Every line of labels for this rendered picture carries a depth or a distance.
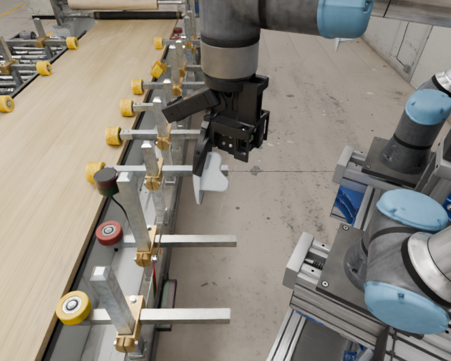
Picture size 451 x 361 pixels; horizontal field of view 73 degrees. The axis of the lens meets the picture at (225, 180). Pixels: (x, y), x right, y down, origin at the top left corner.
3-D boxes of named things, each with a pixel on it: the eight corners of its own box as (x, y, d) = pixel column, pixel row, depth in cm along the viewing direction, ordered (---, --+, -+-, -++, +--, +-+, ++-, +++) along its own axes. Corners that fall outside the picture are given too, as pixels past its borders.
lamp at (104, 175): (135, 221, 95) (119, 167, 81) (132, 236, 91) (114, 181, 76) (117, 221, 95) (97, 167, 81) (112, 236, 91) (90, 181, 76)
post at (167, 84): (181, 160, 172) (171, 77, 141) (180, 165, 170) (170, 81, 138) (175, 160, 172) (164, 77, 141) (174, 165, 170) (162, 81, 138)
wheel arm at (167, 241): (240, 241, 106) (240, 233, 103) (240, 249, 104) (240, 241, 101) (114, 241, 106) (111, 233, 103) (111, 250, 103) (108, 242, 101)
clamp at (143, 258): (159, 234, 109) (157, 225, 105) (152, 267, 99) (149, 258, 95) (143, 234, 109) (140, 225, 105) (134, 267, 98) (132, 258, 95)
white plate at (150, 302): (164, 252, 117) (160, 235, 111) (152, 320, 98) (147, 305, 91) (162, 252, 117) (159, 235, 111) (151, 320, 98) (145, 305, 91)
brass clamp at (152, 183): (166, 167, 121) (165, 157, 117) (161, 191, 111) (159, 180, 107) (151, 167, 121) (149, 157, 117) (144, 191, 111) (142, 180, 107)
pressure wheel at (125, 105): (131, 96, 150) (129, 111, 148) (135, 104, 158) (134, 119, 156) (119, 96, 150) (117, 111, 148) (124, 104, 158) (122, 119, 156)
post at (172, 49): (184, 126, 187) (176, 44, 155) (184, 129, 184) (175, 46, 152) (178, 126, 187) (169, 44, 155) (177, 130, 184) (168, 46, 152)
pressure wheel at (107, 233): (130, 241, 109) (123, 219, 102) (124, 260, 103) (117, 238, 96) (108, 241, 109) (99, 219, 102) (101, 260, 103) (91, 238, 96)
